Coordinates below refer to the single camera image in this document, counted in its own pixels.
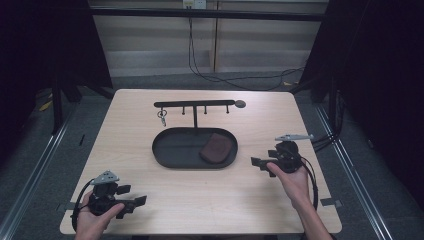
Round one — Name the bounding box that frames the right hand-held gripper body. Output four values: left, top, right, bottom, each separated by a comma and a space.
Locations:
266, 134, 315, 174

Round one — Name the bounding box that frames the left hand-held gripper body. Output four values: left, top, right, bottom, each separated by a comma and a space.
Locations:
88, 170, 135, 220

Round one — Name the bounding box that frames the brown zip pouch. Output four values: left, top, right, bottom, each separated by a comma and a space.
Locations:
199, 132, 233, 165

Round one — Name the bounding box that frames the black key rack with tray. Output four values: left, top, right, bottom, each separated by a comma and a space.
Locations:
152, 99, 247, 170

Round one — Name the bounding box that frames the silver carabiner keyring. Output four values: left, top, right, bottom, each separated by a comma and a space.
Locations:
157, 109, 168, 128

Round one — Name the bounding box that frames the person's left hand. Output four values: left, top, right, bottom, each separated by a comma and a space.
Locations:
74, 192, 126, 240

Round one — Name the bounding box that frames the person's right hand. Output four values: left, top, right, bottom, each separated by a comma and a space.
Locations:
266, 162, 311, 209

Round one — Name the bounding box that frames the grey tape piece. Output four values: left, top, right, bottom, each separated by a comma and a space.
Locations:
319, 197, 344, 208
55, 201, 78, 213

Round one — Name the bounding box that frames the yellow tape strip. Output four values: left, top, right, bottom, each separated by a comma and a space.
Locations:
38, 99, 54, 113

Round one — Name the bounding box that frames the dark curtain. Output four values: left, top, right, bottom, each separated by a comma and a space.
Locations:
298, 0, 424, 203
0, 0, 113, 168

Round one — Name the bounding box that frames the left hand-held gripper cable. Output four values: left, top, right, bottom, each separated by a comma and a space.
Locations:
71, 179, 96, 232

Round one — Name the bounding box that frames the hand-held gripper cable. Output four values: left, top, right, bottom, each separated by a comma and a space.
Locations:
293, 146, 320, 211
71, 179, 96, 232

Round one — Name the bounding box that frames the right hand-held gripper cable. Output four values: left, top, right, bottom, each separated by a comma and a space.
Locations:
293, 146, 320, 211

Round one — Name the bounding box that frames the bundle of black floor cables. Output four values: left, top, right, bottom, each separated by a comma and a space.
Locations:
311, 89, 346, 153

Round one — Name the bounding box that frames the metal floor rail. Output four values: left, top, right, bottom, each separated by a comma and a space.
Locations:
0, 99, 82, 240
314, 104, 395, 240

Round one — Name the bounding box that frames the black metal stand post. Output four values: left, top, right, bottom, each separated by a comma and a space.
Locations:
51, 76, 65, 136

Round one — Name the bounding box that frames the black wall cable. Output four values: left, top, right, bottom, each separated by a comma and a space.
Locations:
187, 16, 306, 92

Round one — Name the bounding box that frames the beige wall conduit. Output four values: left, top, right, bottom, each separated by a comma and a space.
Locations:
212, 0, 220, 73

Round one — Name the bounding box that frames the black horizontal frame bar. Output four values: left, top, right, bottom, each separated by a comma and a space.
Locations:
89, 8, 329, 23

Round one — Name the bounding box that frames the white wall socket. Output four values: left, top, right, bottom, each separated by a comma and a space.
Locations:
182, 0, 208, 10

